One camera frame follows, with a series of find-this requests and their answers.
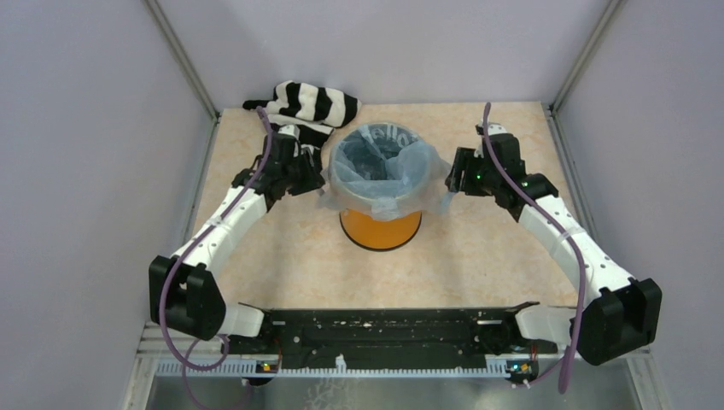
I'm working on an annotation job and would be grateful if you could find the translucent blue plastic bag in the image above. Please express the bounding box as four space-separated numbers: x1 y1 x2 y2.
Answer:
318 122 453 221

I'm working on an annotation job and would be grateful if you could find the orange trash bin gold rim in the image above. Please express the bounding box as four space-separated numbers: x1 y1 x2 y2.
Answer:
339 209 423 252

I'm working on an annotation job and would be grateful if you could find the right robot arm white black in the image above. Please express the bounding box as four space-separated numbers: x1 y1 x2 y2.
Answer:
445 133 663 366

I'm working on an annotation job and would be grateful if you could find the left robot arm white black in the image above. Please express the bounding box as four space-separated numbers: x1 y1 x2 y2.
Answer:
149 126 324 353

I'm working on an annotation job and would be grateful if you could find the black white striped cloth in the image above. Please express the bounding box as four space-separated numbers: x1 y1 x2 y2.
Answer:
242 80 362 166

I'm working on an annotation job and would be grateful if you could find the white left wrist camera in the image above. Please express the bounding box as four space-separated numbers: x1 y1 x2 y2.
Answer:
277 125 301 139

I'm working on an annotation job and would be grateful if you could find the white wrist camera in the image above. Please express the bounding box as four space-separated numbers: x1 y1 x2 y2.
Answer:
475 121 508 158
277 125 301 139

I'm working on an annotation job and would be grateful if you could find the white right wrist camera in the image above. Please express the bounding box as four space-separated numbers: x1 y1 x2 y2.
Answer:
475 121 508 158

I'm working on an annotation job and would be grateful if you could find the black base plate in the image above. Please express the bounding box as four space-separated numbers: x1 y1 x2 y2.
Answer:
230 304 557 371

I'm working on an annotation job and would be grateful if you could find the aluminium corner post left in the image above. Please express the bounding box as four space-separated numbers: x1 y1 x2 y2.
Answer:
141 0 219 121

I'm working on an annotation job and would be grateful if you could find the aluminium corner post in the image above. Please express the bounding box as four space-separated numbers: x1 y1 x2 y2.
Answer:
548 0 628 117
141 0 219 121

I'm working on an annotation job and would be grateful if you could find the aluminium corner post right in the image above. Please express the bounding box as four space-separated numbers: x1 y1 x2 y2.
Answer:
548 0 628 117

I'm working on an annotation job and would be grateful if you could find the aluminium frame rail front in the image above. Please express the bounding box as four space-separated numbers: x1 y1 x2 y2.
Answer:
122 324 670 409

